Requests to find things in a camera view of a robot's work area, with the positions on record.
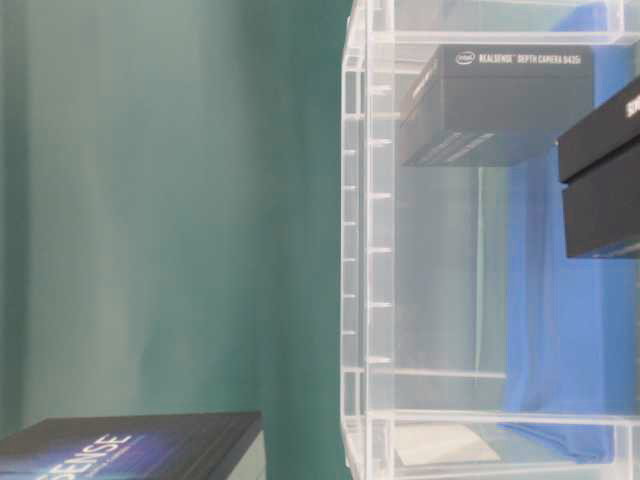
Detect black realsense box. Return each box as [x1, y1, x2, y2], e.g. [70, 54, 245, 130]
[558, 79, 639, 259]
[396, 44, 594, 167]
[1, 411, 267, 479]

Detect black RealSense box bottom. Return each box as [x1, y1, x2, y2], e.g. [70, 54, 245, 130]
[558, 79, 639, 259]

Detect clear plastic storage case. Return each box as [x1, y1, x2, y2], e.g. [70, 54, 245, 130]
[340, 1, 639, 479]

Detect black RealSense box top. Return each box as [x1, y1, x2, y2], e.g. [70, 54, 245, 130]
[396, 44, 594, 167]

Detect blue mat inside case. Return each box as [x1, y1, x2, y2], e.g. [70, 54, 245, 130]
[497, 0, 640, 464]

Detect white paper label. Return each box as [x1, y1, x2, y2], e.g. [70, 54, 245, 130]
[394, 424, 501, 466]

